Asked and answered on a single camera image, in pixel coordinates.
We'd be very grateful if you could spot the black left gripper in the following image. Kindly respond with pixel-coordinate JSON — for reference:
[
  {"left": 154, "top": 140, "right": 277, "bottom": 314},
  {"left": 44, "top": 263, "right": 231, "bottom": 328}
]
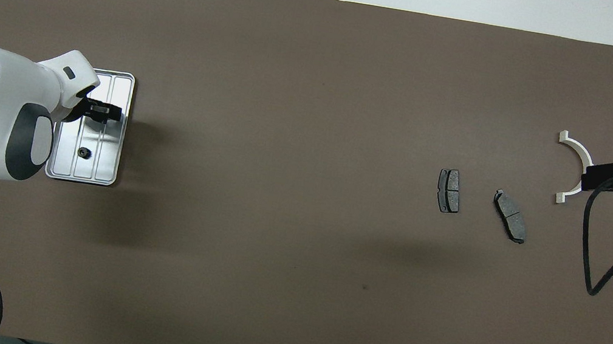
[{"left": 65, "top": 87, "right": 125, "bottom": 132}]

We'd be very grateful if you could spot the silver metal tray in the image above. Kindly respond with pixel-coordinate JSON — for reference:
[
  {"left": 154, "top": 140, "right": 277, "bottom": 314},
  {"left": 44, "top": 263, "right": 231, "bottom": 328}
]
[{"left": 44, "top": 63, "right": 137, "bottom": 190}]

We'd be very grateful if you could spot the dark grey eared brake pad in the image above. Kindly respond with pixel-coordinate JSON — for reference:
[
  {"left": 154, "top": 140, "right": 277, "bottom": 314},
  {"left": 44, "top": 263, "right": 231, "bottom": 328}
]
[{"left": 487, "top": 189, "right": 533, "bottom": 245}]

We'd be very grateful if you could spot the dark grey rectangular brake pad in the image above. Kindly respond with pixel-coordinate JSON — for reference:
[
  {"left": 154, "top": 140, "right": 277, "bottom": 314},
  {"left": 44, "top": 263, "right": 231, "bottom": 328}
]
[{"left": 434, "top": 168, "right": 465, "bottom": 215}]

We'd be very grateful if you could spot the brown table mat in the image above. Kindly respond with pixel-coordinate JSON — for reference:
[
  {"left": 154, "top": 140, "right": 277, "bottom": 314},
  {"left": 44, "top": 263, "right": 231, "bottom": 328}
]
[{"left": 0, "top": 0, "right": 613, "bottom": 344}]

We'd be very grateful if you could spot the white curved plastic bracket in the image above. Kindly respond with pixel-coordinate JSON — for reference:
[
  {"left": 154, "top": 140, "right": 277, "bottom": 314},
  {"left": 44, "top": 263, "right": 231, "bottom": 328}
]
[{"left": 548, "top": 129, "right": 599, "bottom": 209}]

